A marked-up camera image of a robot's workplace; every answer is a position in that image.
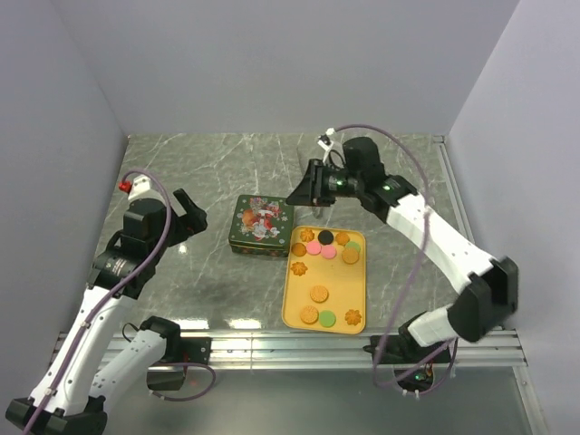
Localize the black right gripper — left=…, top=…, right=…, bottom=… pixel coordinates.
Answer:
left=285, top=159, right=363, bottom=208

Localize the gold tin lid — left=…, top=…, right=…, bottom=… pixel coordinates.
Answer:
left=227, top=195, right=295, bottom=247

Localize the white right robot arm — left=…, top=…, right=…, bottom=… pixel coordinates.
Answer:
left=286, top=137, right=519, bottom=362

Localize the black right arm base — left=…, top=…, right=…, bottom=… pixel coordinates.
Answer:
left=362, top=335, right=458, bottom=399

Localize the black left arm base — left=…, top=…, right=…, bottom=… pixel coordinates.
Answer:
left=121, top=316, right=211, bottom=397

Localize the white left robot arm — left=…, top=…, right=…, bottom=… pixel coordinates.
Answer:
left=5, top=169, right=208, bottom=434

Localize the flower shaped cookie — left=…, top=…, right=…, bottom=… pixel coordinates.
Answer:
left=290, top=262, right=308, bottom=276
left=300, top=228, right=314, bottom=243
left=344, top=309, right=363, bottom=326

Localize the black sandwich cookie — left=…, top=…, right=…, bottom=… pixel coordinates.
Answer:
left=317, top=229, right=334, bottom=246

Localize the pink round cookie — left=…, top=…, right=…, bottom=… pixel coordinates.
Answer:
left=305, top=240, right=322, bottom=256
left=321, top=245, right=337, bottom=259

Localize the round waffle cookie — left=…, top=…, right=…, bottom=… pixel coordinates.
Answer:
left=299, top=305, right=319, bottom=324
left=342, top=247, right=360, bottom=265
left=309, top=285, right=329, bottom=304
left=291, top=243, right=307, bottom=257

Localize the gold cookie tin box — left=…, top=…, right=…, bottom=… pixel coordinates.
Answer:
left=230, top=244, right=290, bottom=258

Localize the green round cookie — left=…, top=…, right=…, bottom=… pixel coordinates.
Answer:
left=345, top=241, right=362, bottom=252
left=318, top=310, right=336, bottom=328

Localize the orange plastic tray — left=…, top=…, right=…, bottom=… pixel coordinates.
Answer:
left=282, top=226, right=366, bottom=335

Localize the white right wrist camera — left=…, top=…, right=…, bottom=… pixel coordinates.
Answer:
left=317, top=128, right=335, bottom=152

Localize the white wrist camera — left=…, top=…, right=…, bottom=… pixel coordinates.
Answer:
left=317, top=128, right=335, bottom=152
left=118, top=175, right=152, bottom=202

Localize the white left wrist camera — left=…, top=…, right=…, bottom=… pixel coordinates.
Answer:
left=118, top=175, right=152, bottom=202

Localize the white aluminium side rail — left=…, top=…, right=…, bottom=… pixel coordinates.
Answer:
left=430, top=134, right=477, bottom=244

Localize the aluminium front rail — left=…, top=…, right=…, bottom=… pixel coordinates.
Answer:
left=49, top=328, right=529, bottom=371

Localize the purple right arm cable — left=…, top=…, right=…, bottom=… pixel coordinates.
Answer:
left=333, top=124, right=457, bottom=396

